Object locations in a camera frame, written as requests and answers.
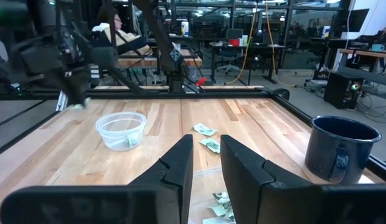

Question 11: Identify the wooden desk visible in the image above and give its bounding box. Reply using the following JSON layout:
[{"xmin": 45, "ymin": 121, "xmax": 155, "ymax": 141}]
[{"xmin": 337, "ymin": 48, "xmax": 386, "ymax": 62}]

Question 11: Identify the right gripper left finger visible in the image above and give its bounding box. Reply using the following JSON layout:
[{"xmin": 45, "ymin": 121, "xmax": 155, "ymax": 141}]
[{"xmin": 0, "ymin": 134, "xmax": 194, "ymax": 224}]

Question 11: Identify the rectangular clear plastic container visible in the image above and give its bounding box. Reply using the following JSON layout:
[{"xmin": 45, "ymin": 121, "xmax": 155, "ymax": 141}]
[{"xmin": 188, "ymin": 166, "xmax": 240, "ymax": 224}]

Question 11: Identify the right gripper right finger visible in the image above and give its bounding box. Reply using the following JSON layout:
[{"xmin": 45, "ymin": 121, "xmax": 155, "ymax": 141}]
[{"xmin": 220, "ymin": 134, "xmax": 386, "ymax": 224}]

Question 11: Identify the dark office chair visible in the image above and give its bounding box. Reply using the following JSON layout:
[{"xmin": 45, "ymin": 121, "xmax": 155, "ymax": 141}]
[{"xmin": 216, "ymin": 27, "xmax": 247, "ymax": 75}]

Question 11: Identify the black monitor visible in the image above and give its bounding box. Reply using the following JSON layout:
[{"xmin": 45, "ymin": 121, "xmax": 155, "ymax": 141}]
[{"xmin": 331, "ymin": 8, "xmax": 370, "ymax": 34}]

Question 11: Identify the round clear plastic container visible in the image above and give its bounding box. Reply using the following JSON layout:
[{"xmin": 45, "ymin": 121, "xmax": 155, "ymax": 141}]
[{"xmin": 95, "ymin": 111, "xmax": 148, "ymax": 152}]

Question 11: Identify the black desk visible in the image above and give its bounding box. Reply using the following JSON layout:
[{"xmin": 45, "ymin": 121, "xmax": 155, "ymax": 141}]
[{"xmin": 209, "ymin": 42, "xmax": 286, "ymax": 85}]

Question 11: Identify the black enamel mug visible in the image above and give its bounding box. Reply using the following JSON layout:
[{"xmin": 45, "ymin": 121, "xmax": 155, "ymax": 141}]
[{"xmin": 304, "ymin": 115, "xmax": 382, "ymax": 186}]

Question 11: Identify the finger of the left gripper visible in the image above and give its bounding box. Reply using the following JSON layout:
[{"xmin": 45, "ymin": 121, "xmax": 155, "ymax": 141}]
[
  {"xmin": 75, "ymin": 74, "xmax": 92, "ymax": 106},
  {"xmin": 60, "ymin": 74, "xmax": 77, "ymax": 107}
]

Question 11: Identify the wooden workbench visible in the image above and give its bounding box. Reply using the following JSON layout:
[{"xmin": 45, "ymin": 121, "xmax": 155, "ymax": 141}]
[{"xmin": 115, "ymin": 48, "xmax": 204, "ymax": 70}]

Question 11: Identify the black computer with green light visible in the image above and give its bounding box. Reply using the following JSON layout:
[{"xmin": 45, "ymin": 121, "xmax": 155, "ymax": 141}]
[{"xmin": 322, "ymin": 72, "xmax": 364, "ymax": 110}]

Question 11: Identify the hanging yellow cable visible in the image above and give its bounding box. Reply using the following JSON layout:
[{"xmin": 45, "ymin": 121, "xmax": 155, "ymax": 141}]
[
  {"xmin": 224, "ymin": 0, "xmax": 259, "ymax": 85},
  {"xmin": 265, "ymin": 0, "xmax": 298, "ymax": 88}
]

